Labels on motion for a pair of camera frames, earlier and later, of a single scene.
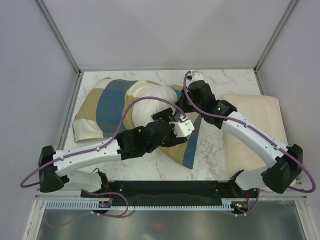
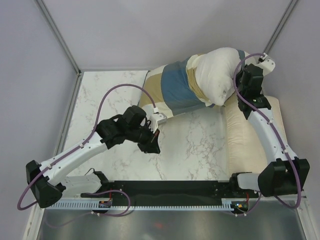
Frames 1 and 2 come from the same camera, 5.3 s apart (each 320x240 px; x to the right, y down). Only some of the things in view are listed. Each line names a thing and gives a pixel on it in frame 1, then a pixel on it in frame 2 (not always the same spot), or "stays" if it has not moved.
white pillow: [142, 111] -> [215, 68]
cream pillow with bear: [265, 112] stays
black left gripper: [173, 140] -> [151, 146]
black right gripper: [182, 104] -> [237, 76]
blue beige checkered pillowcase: [106, 107] -> [172, 88]
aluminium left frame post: [59, 34] stays
